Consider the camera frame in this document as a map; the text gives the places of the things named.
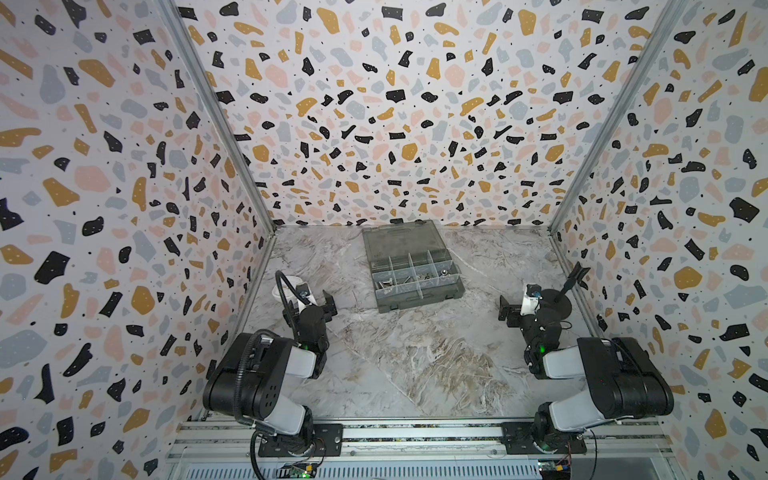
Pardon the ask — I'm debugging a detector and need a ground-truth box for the clear plastic organizer box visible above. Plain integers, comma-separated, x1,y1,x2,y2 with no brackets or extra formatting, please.
363,220,465,313

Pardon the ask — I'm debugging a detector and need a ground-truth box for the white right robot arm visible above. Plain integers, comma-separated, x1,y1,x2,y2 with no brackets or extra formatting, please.
498,290,674,437

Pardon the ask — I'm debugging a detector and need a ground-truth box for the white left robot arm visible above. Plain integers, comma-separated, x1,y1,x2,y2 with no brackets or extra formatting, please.
203,292,337,442

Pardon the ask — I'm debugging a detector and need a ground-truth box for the white small square box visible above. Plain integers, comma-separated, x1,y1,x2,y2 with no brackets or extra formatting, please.
271,276,304,302

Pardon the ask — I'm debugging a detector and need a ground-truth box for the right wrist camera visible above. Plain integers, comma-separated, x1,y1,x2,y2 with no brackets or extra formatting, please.
520,284,542,316

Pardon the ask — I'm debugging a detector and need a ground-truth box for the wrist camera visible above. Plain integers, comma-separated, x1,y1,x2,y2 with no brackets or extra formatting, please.
520,284,542,316
295,283,316,310

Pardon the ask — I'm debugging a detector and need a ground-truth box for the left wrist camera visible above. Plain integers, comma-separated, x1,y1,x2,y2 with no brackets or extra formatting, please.
295,283,316,310

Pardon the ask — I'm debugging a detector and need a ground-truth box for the aluminium corner post left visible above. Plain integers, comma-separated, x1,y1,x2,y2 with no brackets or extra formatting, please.
156,0,276,237

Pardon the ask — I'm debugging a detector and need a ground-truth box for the aluminium corner post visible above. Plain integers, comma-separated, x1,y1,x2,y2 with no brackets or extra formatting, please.
156,0,276,237
548,0,686,237

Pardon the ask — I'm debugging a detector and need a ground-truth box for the aluminium corner post right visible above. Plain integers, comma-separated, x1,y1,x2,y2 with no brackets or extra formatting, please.
548,0,686,237

